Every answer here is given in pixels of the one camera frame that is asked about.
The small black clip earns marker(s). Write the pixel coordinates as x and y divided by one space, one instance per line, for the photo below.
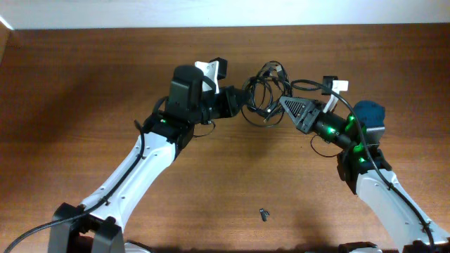
264 214

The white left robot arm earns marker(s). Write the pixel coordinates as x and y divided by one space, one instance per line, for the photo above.
194 98

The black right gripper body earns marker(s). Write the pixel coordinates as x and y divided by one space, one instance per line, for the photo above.
311 117

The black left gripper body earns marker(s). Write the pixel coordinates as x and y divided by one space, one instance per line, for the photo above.
229 102

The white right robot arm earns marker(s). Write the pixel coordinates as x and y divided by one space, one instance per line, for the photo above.
362 165

